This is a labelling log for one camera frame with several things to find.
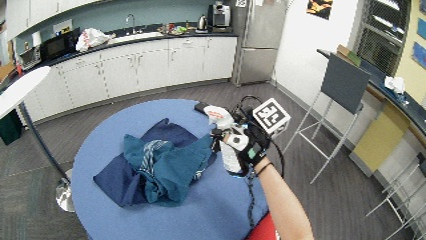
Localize brown cardboard sheet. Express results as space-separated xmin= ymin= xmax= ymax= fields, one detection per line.
xmin=335 ymin=43 xmax=363 ymax=67

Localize black kitchen countertop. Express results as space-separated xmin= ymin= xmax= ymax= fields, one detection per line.
xmin=0 ymin=30 xmax=239 ymax=90

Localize white standing table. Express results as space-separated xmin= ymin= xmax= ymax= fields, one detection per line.
xmin=0 ymin=65 xmax=77 ymax=213

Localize stainless steel refrigerator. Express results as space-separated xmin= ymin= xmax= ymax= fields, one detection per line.
xmin=230 ymin=0 xmax=292 ymax=86

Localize black wrist band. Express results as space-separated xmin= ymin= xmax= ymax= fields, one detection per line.
xmin=254 ymin=161 xmax=274 ymax=176

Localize metal chair frame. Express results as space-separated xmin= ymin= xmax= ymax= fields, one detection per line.
xmin=364 ymin=152 xmax=426 ymax=240

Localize small black device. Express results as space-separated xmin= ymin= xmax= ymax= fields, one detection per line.
xmin=193 ymin=101 xmax=211 ymax=114

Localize white kitchen cabinets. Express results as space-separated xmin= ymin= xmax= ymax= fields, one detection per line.
xmin=19 ymin=35 xmax=239 ymax=123
xmin=2 ymin=0 xmax=103 ymax=42

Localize window blinds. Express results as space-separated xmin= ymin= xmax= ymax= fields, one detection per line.
xmin=352 ymin=0 xmax=412 ymax=77

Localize white upper kitchen cabinets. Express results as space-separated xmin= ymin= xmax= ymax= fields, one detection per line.
xmin=2 ymin=0 xmax=103 ymax=42

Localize white spray bottle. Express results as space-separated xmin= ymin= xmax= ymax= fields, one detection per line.
xmin=203 ymin=104 xmax=248 ymax=178

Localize white plastic bag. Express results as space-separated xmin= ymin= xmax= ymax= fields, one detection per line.
xmin=74 ymin=27 xmax=115 ymax=53

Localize crumpled white cloth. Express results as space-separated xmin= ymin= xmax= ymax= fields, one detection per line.
xmin=382 ymin=75 xmax=406 ymax=95

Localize steel kettle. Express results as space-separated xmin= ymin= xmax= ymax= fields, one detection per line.
xmin=195 ymin=14 xmax=210 ymax=34

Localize white kitchen sink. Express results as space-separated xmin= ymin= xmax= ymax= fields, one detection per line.
xmin=106 ymin=31 xmax=165 ymax=45

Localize dark orange wall poster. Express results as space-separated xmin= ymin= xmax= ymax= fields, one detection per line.
xmin=304 ymin=0 xmax=334 ymax=21

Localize blue wall picture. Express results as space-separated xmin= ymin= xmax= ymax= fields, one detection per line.
xmin=410 ymin=41 xmax=426 ymax=70
xmin=415 ymin=17 xmax=426 ymax=40

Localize white marker cube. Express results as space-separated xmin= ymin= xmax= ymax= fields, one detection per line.
xmin=251 ymin=97 xmax=292 ymax=140

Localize grey chair with metal legs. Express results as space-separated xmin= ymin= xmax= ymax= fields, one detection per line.
xmin=282 ymin=53 xmax=372 ymax=185

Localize yellow cabinet panel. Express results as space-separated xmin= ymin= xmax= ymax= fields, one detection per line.
xmin=351 ymin=102 xmax=412 ymax=173

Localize dark side counter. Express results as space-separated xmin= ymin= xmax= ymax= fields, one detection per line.
xmin=315 ymin=48 xmax=426 ymax=138

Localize chrome faucet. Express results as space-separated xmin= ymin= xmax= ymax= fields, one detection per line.
xmin=123 ymin=13 xmax=139 ymax=36

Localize red garment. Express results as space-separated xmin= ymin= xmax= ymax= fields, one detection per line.
xmin=244 ymin=212 xmax=280 ymax=240

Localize white lower kitchen cabinets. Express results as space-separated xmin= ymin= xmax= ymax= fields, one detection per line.
xmin=19 ymin=35 xmax=239 ymax=123

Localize striped blue white garment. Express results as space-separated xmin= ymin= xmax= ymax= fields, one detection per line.
xmin=137 ymin=139 xmax=174 ymax=178

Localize navy blue cloth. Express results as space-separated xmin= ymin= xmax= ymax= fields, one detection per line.
xmin=91 ymin=117 xmax=218 ymax=208

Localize silver toaster oven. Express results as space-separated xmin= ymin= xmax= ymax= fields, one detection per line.
xmin=17 ymin=45 xmax=42 ymax=70

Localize black silver coffee machine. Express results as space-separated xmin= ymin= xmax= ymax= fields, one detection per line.
xmin=206 ymin=1 xmax=232 ymax=33

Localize black microwave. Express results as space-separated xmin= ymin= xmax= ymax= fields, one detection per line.
xmin=38 ymin=27 xmax=82 ymax=62

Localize paper towel roll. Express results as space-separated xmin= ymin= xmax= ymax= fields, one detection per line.
xmin=29 ymin=31 xmax=42 ymax=48

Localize dark green bin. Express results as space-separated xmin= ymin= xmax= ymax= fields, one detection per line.
xmin=0 ymin=109 xmax=23 ymax=146

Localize teal garment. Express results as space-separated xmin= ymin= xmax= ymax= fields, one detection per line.
xmin=122 ymin=133 xmax=215 ymax=205

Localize bowl of fruit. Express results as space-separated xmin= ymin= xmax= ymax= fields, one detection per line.
xmin=155 ymin=22 xmax=190 ymax=36

